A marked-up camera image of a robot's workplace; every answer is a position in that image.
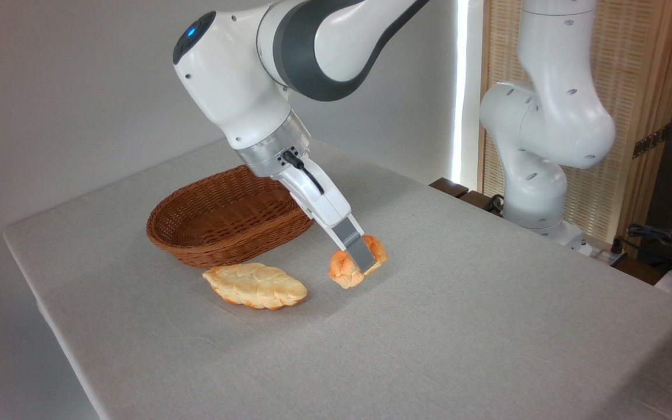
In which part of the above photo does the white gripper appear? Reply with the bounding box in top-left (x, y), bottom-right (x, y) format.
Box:
top-left (276, 155), bottom-right (378, 274)

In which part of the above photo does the round golden bread roll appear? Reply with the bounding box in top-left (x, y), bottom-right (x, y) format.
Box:
top-left (328, 234), bottom-right (388, 290)

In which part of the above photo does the flat braided bread loaf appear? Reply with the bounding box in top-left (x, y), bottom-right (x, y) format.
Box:
top-left (202, 262), bottom-right (309, 310)

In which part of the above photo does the dark brown wooden bench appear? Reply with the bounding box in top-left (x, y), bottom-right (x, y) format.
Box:
top-left (429, 177), bottom-right (506, 218)

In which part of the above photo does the grey tablecloth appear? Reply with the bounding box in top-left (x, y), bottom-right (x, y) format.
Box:
top-left (2, 137), bottom-right (672, 420)

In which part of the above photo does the brown wicker basket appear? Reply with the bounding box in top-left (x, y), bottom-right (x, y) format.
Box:
top-left (146, 164), bottom-right (315, 269)

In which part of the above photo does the dark metal screen hinge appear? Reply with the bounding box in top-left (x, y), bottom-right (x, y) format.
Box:
top-left (632, 124), bottom-right (672, 159)

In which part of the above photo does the bamboo folding screen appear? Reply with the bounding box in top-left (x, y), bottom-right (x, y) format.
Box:
top-left (478, 0), bottom-right (672, 257)

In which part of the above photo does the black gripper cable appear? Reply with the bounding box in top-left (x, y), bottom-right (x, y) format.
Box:
top-left (282, 150), bottom-right (325, 196)

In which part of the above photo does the black cable bundle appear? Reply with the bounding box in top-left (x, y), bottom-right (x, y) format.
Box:
top-left (626, 222), bottom-right (672, 274)

